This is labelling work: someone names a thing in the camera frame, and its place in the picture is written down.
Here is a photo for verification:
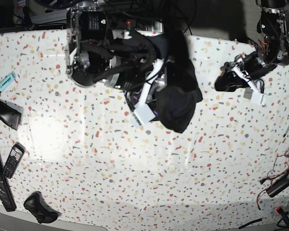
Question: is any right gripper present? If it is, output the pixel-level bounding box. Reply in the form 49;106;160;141
110;30;169;106

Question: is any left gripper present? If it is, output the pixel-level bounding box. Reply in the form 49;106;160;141
214;54;277;93

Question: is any black T-shirt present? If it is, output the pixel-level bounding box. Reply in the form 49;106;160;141
134;30;204;134

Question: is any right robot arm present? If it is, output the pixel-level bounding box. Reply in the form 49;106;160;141
64;0;169;108

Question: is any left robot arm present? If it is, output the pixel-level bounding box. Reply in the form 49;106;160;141
214;0;289;93

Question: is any black handheld device left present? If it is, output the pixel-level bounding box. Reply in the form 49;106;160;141
0;99;24;130

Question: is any turquoise Stabilo Boss highlighter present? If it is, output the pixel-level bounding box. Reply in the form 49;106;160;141
0;72;15;93

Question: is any red black clamp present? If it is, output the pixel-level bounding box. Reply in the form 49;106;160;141
276;206;289;229

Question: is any black game controller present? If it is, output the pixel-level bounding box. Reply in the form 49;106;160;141
24;192;59;224

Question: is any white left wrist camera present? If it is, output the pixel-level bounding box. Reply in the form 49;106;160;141
251;91;267;106

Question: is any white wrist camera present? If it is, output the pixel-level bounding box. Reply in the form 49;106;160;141
251;91;267;106
129;103;156;128

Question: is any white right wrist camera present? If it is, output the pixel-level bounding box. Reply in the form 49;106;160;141
129;103;156;128

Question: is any red wire bundle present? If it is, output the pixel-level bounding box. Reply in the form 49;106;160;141
256;138;289;210

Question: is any black cylinder with wires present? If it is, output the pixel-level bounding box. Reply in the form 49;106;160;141
266;170;289;198

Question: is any black cable strip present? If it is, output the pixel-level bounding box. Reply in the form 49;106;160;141
238;218;263;230

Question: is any black cordless phone handset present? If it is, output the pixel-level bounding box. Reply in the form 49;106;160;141
3;142;25;179

